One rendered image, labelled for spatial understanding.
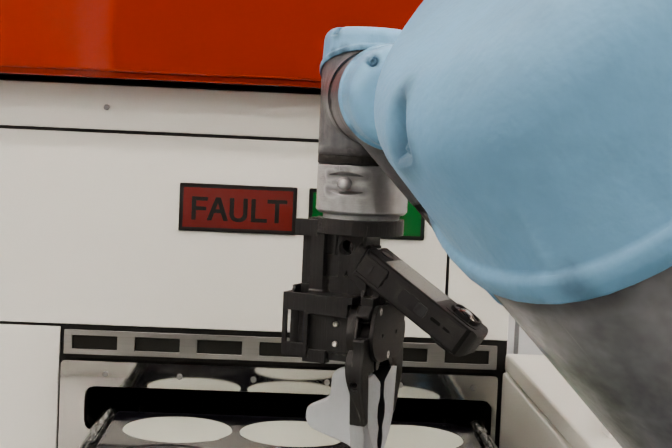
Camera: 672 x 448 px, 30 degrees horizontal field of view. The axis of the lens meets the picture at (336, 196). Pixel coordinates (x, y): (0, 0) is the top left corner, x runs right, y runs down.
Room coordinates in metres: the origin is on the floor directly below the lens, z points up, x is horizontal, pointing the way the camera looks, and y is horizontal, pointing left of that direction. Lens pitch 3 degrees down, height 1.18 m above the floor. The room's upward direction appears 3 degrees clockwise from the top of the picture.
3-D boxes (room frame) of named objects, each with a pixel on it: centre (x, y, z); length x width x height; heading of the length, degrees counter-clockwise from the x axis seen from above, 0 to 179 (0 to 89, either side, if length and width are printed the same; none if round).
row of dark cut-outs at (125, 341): (1.26, 0.05, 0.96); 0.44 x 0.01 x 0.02; 92
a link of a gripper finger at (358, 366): (1.00, -0.03, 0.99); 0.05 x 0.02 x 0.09; 156
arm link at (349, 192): (1.02, -0.02, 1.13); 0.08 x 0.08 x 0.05
